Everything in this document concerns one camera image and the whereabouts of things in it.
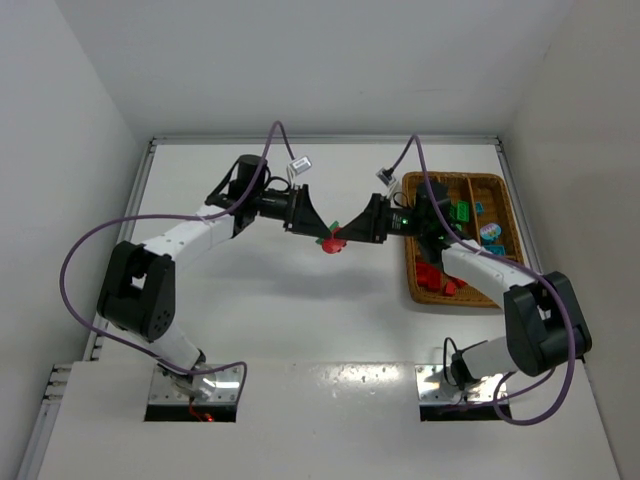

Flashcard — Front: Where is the green lego base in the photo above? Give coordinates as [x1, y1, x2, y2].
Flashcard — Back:
[314, 219, 341, 246]

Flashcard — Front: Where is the red long lego brick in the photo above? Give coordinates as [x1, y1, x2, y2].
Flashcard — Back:
[416, 262, 443, 293]

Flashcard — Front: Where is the green long lego brick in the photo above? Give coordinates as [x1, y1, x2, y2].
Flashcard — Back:
[449, 200, 471, 223]

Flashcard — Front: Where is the blue lego brick from stack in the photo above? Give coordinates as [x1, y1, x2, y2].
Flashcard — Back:
[485, 245, 506, 256]

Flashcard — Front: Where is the red flower picture lego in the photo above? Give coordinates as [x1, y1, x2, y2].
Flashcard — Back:
[321, 238, 347, 255]

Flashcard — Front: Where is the small red lego brick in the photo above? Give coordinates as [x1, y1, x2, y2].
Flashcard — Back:
[447, 276, 468, 289]

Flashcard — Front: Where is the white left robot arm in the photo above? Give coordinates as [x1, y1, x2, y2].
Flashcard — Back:
[97, 154, 331, 390]

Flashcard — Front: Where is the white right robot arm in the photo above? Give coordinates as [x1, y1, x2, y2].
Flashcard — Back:
[336, 180, 593, 390]

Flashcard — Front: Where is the wicker divided basket tray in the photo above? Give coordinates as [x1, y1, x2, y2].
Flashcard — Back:
[401, 171, 527, 308]

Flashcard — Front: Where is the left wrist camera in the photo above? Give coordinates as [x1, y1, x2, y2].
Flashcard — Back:
[287, 156, 313, 177]

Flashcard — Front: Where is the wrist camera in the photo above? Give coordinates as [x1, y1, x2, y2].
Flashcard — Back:
[376, 168, 397, 187]
[287, 156, 313, 177]

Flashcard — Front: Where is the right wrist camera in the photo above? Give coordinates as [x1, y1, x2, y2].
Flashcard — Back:
[376, 168, 397, 187]

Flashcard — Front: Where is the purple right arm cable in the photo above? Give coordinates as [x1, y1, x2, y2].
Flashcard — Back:
[389, 133, 581, 426]

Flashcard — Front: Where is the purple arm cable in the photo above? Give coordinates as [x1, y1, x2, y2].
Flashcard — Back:
[59, 120, 296, 401]
[389, 133, 581, 426]

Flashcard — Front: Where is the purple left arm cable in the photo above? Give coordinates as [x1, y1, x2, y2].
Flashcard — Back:
[59, 120, 296, 401]

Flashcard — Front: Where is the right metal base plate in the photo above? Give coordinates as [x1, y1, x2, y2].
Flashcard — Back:
[414, 364, 504, 407]

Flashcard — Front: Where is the metal base plate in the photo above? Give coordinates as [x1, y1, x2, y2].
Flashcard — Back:
[414, 364, 504, 407]
[148, 366, 245, 407]

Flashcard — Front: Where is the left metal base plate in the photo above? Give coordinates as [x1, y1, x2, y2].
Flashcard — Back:
[148, 366, 245, 407]

